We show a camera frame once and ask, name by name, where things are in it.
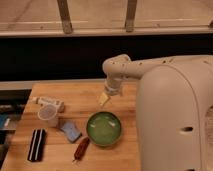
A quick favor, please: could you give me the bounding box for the metal post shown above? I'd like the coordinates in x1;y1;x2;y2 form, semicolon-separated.
57;0;73;34
125;0;137;32

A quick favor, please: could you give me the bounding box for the right metal post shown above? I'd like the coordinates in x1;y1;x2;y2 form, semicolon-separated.
125;0;137;32

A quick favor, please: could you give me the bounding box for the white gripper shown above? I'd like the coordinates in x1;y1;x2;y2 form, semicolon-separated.
98;77;122;107

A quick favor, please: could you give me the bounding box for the black white striped box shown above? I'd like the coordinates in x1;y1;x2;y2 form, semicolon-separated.
27;129;46;162

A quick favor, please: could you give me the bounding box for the white tube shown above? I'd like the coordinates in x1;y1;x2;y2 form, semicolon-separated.
31;97;65;113

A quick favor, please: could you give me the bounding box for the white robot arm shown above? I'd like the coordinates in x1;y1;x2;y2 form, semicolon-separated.
101;54;213;171

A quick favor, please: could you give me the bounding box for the left metal post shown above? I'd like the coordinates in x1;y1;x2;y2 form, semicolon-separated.
57;0;73;34

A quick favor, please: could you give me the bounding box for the blue sponge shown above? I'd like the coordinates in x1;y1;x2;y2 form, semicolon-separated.
60;122;82;143

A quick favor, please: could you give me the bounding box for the green ceramic bowl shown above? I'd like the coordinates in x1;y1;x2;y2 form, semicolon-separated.
86;111;122;147

